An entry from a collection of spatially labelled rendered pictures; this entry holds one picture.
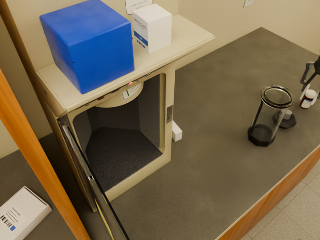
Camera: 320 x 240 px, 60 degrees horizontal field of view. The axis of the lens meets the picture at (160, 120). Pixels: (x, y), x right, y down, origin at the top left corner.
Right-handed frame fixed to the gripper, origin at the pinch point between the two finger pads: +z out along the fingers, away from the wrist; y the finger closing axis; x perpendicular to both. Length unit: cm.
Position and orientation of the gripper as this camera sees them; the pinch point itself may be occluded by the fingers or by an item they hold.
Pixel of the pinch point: (310, 95)
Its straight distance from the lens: 133.1
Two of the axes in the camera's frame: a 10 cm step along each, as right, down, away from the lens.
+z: 0.0, 6.7, 7.4
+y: 7.2, 5.1, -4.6
